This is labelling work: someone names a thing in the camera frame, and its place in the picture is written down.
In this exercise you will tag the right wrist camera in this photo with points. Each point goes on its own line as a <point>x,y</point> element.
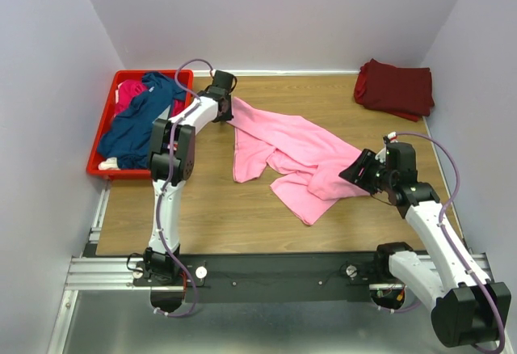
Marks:
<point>388,139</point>

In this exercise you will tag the white garment piece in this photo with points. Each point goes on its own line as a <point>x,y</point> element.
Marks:
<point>108,164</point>

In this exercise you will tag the red plastic bin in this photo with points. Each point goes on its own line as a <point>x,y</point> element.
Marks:
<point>183,78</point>

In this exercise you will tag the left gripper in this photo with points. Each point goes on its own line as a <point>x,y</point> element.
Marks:
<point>229,114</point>

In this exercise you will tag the magenta t-shirt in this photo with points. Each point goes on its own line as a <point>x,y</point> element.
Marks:
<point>140,102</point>

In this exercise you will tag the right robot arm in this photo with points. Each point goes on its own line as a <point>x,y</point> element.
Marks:
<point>465,305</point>

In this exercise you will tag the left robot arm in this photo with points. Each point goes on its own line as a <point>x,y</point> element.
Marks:
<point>171,161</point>

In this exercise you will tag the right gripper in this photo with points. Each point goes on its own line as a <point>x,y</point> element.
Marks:
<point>367,160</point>

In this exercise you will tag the folded dark red t-shirt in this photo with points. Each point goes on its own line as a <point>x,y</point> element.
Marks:
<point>402,92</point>

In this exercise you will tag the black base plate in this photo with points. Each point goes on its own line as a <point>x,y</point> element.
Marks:
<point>288,277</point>

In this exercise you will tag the navy blue t-shirt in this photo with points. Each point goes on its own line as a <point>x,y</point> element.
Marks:
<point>130,149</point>

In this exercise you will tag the pink t-shirt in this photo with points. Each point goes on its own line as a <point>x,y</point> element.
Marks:
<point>308,157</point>

